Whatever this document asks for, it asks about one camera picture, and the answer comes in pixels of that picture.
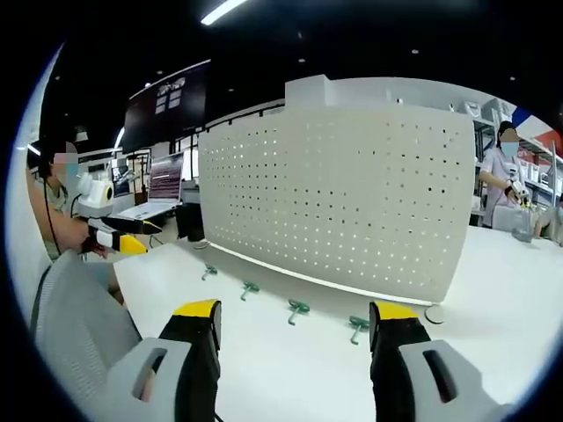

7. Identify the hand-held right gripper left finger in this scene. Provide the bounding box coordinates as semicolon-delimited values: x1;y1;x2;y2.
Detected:
105;298;223;422

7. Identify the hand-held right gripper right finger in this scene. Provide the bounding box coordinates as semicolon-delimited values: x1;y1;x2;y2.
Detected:
368;301;515;422

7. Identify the white perforated mounting plate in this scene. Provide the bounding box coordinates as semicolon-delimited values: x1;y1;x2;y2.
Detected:
197;105;477;325

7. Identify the person's grey shirt torso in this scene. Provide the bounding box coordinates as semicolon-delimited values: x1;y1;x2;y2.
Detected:
26;169;84;261

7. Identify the open silver laptop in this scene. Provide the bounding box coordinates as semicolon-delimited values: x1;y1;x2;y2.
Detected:
117;151;185;221

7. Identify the black office chair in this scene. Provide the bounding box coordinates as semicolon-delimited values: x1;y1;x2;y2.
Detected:
175;203;206;243

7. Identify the grey mesh chair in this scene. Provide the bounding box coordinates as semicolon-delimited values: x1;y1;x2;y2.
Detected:
28;249;144;399

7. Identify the grey container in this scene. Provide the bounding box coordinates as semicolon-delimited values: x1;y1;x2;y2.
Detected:
491;205;534;244

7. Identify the long ceiling light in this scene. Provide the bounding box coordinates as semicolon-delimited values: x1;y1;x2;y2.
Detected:
200;0;252;25

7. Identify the white square pillar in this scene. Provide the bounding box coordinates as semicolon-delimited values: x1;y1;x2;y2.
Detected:
284;74;332;107

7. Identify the black headset cable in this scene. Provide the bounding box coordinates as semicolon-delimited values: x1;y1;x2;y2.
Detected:
40;164;62;257

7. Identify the large black wall screen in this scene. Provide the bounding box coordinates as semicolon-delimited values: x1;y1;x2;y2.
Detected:
121;59;213;155

